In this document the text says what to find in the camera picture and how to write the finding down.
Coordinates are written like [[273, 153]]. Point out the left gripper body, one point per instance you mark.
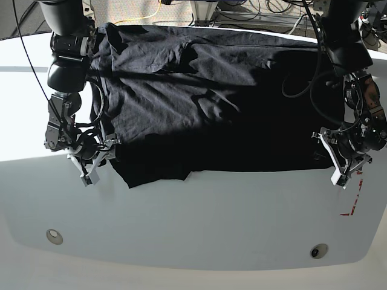
[[346, 160]]

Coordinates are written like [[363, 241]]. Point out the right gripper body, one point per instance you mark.
[[90, 152]]

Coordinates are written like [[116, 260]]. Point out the black printed t-shirt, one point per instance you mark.
[[184, 99]]

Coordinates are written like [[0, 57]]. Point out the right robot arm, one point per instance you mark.
[[72, 43]]

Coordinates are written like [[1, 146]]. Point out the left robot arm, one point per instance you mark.
[[340, 36]]

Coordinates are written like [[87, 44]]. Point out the red tape rectangle marking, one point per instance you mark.
[[348, 198]]

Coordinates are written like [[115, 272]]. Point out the left table grommet hole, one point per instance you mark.
[[54, 237]]

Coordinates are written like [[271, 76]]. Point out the table grommet hole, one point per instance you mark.
[[319, 251], [54, 237]]

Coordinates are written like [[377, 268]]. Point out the right table grommet hole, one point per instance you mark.
[[319, 251]]

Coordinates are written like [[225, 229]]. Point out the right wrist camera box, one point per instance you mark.
[[90, 178]]

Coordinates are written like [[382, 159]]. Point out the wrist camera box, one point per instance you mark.
[[339, 179], [90, 178]]

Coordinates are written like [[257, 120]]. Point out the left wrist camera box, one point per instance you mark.
[[339, 179]]

